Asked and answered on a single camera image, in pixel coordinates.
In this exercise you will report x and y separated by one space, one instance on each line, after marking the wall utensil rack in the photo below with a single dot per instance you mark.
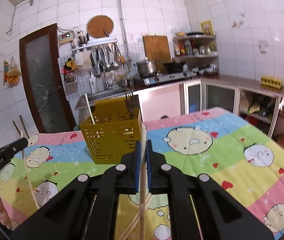
101 55

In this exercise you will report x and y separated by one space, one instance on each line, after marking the yellow egg tray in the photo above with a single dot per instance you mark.
271 81

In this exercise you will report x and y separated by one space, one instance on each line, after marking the steel cooking pot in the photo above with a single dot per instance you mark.
147 67

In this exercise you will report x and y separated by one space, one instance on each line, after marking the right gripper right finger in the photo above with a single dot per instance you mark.
199 207

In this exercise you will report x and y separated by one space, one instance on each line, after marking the wooden cutting board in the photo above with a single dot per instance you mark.
157 49

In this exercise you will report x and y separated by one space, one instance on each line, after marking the dark wooden glass door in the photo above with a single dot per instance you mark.
42 81

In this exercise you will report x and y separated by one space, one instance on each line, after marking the thin wooden chopstick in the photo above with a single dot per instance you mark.
27 175

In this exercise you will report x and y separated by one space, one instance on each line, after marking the gas stove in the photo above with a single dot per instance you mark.
163 78

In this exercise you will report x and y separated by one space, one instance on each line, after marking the black wok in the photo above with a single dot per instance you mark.
174 67

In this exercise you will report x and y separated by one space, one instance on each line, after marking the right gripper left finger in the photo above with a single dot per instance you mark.
87 207

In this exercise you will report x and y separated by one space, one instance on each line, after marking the corner wall shelf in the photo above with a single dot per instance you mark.
197 50

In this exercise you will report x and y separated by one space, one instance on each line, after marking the yellow perforated utensil holder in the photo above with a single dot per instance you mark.
113 130

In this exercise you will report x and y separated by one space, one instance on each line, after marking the metal fork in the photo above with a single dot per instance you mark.
130 102

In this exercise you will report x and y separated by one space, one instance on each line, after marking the wall power socket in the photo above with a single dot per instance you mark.
263 45

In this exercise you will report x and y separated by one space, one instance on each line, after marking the chopstick in holder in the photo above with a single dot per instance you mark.
89 109

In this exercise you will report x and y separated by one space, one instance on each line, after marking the white soap bottle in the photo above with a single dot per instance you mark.
93 85

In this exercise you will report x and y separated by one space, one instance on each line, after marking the colourful cartoon quilt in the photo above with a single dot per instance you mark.
240 158

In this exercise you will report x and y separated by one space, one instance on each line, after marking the wooden chopstick on quilt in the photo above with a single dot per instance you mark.
139 217

